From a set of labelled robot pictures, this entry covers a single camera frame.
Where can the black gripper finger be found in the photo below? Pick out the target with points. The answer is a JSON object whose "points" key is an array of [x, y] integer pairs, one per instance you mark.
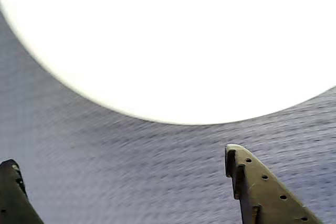
{"points": [[13, 197], [262, 195]]}

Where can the white round plate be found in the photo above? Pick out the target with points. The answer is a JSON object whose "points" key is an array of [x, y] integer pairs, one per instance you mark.
{"points": [[168, 37]]}

